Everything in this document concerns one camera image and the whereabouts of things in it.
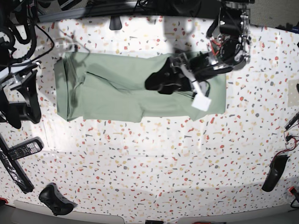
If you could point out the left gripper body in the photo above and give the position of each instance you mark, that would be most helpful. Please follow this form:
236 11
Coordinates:
201 67

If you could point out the green T-shirt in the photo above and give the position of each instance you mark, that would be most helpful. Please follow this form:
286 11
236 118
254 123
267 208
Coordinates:
102 86

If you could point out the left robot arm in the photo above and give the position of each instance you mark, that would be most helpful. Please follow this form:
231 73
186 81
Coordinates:
228 37

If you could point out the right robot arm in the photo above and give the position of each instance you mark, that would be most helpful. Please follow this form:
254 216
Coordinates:
18 95

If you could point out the black remote control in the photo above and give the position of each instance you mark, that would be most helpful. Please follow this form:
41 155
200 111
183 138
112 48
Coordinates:
26 148

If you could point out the long black bar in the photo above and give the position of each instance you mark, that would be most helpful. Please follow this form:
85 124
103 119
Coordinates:
13 168

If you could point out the terrazzo pattern table cloth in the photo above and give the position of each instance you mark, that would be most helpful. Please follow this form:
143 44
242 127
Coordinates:
163 168

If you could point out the black game controller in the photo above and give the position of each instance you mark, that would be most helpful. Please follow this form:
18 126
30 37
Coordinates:
51 200

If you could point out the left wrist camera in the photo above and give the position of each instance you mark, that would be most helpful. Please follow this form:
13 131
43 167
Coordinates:
201 102

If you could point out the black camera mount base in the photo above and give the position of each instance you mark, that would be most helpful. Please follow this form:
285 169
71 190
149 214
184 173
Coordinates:
115 23

